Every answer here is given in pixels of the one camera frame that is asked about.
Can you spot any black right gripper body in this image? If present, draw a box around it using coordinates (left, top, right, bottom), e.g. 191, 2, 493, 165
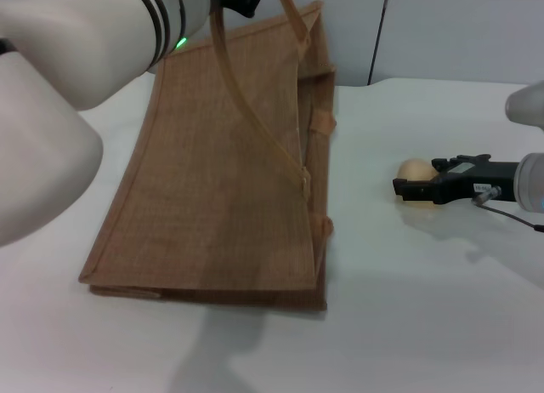
430, 154, 522, 206

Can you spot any egg yolk pastry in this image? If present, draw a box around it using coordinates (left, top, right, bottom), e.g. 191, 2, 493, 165
396, 157, 439, 209

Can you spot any thin grey gripper cable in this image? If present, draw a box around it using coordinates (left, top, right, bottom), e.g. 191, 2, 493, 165
471, 186, 544, 233

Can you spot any brown woven handbag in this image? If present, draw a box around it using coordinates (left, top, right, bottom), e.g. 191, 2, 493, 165
78, 0, 339, 313

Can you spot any black grey wrist camera box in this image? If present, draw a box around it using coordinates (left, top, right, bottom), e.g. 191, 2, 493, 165
504, 81, 544, 128

